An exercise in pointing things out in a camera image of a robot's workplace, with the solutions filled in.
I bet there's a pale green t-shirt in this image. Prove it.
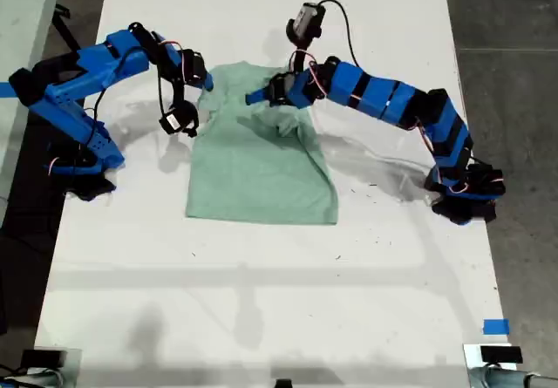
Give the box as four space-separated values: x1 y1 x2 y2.
185 60 340 227

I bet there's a black stand leg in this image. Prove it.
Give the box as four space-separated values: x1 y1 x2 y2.
51 6 93 65

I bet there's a pale side table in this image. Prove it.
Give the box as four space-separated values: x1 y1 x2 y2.
0 0 63 228

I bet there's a short blue tape strip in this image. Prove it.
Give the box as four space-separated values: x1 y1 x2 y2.
482 318 510 336

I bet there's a small black box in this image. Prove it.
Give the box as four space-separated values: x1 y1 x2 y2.
20 349 66 368
480 345 523 364

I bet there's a white mounting plate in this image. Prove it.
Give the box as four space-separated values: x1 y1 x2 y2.
462 343 514 388

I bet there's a black camera stalk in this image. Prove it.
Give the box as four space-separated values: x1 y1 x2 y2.
171 78 201 140
289 37 307 76

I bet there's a black camera box white label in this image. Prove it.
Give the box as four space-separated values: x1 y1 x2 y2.
159 111 183 136

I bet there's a black grey camera box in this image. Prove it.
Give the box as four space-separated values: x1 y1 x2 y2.
286 2 327 43

